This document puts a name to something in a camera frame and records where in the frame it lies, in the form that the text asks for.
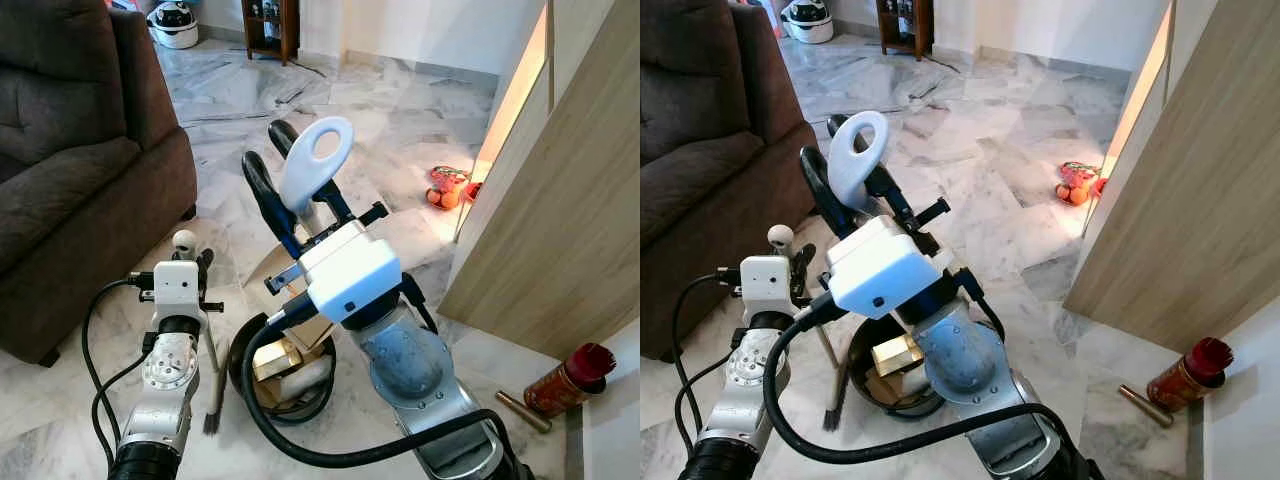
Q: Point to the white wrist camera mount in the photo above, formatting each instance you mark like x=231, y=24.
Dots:
x=350, y=275
x=175, y=285
x=765, y=280
x=885, y=270

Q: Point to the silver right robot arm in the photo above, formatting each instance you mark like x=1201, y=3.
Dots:
x=965, y=355
x=410, y=360

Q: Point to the tall light wood panel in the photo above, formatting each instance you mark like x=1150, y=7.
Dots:
x=1190, y=210
x=560, y=220

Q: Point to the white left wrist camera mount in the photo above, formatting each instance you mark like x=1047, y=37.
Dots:
x=175, y=285
x=765, y=280

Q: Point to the dark brown sofa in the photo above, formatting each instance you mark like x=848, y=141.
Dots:
x=70, y=170
x=700, y=160

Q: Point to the dark wooden shelf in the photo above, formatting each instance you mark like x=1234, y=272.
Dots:
x=270, y=30
x=905, y=28

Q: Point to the brass coloured cylinder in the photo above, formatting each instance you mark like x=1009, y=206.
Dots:
x=1145, y=405
x=522, y=411

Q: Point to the red lidded jar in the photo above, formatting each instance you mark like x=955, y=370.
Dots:
x=1185, y=380
x=565, y=385

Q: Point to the gold box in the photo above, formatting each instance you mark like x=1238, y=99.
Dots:
x=897, y=355
x=278, y=358

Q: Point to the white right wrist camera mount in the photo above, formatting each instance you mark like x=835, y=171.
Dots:
x=885, y=270
x=350, y=275

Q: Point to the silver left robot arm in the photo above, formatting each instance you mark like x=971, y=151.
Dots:
x=170, y=370
x=750, y=370

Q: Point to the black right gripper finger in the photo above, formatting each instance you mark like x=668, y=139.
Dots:
x=838, y=126
x=820, y=190
x=265, y=195
x=281, y=136

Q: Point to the wooden broom with purple bristles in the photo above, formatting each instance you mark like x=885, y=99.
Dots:
x=780, y=237
x=185, y=241

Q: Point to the white crumpled wrapper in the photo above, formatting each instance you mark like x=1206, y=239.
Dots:
x=305, y=380

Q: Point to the red and orange toy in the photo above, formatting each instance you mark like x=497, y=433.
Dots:
x=1078, y=185
x=450, y=188

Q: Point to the white helmet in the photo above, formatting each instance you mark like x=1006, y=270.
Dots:
x=175, y=22
x=808, y=20

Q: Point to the black round waste bin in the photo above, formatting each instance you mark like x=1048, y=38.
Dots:
x=234, y=362
x=858, y=380

